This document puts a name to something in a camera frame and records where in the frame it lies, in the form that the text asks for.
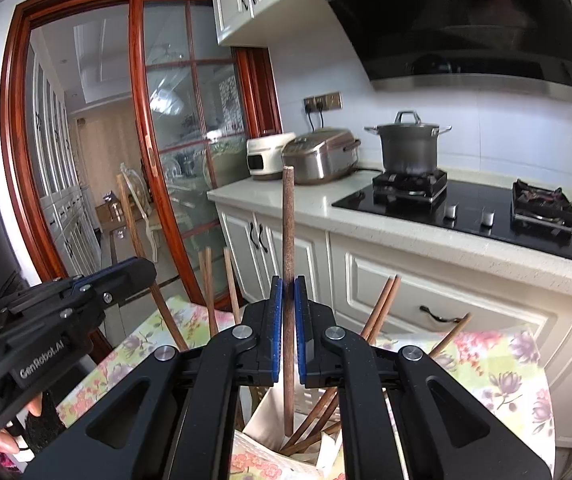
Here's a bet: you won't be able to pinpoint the cream plastic lattice basket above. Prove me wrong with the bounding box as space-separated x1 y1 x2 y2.
238 385 349 480

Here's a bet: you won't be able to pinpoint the floral tablecloth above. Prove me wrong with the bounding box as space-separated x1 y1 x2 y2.
58 295 557 480

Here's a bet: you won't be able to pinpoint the pale stone countertop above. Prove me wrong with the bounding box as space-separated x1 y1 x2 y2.
207 164 572 307

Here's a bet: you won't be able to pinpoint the black glass gas hob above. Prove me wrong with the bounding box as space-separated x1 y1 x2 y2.
331 169 572 269

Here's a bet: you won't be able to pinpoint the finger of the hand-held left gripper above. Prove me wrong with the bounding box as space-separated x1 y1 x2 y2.
68 258 139 291
83 259 159 308

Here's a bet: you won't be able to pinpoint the person's left hand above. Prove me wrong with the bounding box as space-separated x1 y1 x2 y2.
0 393 46 458

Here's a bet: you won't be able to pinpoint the silver rice cooker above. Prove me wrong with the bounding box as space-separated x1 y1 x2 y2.
281 129 362 186

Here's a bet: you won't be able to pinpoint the white wall cabinets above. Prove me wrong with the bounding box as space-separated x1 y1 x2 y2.
209 0 317 47

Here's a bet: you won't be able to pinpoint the wall socket strip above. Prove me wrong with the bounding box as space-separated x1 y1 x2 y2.
303 91 342 114

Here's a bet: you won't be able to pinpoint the black glass range hood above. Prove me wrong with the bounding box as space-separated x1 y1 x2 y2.
301 0 572 104

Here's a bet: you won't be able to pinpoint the white display cabinet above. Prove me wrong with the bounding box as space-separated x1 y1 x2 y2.
28 44 102 282

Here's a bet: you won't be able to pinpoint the dark steel stockpot with lid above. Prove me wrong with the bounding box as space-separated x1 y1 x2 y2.
364 109 452 175

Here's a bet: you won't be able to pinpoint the cardboard boxes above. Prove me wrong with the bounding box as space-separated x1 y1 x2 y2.
96 191 127 232

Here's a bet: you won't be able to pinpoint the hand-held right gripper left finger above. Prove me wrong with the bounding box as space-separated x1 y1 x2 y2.
23 276 285 480

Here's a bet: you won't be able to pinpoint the white electric cooker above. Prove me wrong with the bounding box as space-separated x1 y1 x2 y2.
246 132 297 181

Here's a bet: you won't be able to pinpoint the red wooden door frame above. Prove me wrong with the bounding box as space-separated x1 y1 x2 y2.
0 0 285 312

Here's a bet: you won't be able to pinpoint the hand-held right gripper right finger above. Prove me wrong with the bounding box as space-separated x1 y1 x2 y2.
293 275 553 480

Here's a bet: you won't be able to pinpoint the white base cabinets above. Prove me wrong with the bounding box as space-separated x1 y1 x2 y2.
216 204 572 452

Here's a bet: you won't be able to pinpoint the glass sliding door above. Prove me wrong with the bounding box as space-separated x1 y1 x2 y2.
130 0 267 312

